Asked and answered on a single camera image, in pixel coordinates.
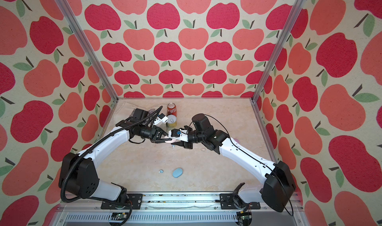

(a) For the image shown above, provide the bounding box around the blue earbud charging case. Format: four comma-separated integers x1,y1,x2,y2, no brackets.
172,168,183,178

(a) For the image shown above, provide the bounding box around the red cola can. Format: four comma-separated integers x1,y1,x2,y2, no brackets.
167,103,177,116

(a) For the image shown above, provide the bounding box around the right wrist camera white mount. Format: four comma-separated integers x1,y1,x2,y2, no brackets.
168,128,188,142

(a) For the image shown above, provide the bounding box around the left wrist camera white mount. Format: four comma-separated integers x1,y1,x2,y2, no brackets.
153,113,168,126

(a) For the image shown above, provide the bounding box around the beige Monet tote bag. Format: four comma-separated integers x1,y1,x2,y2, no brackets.
110,100,156,126

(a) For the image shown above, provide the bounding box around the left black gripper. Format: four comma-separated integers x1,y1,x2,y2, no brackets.
140,124,173,143

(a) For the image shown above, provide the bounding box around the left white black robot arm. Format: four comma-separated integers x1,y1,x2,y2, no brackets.
58,107,166,209

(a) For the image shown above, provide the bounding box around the left aluminium frame post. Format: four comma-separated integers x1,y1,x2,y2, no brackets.
54,0,119,103

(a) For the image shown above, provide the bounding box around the right aluminium frame post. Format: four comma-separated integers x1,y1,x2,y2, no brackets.
251,0,306,105

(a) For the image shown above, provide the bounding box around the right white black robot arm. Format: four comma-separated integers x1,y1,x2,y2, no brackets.
169,113,296,213

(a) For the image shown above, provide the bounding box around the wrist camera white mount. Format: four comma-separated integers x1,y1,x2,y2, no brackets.
168,128,188,142
153,113,168,126

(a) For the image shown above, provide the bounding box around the pink earbud charging case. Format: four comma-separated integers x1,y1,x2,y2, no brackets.
165,139,176,144

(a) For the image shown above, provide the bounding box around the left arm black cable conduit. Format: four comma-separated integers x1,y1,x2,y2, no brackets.
59,106,163,203

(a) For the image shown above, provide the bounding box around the yellow tin can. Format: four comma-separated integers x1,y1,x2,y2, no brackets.
166,114,177,128

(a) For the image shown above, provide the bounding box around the aluminium frame post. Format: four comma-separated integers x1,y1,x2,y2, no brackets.
251,0,306,105
54,0,119,103

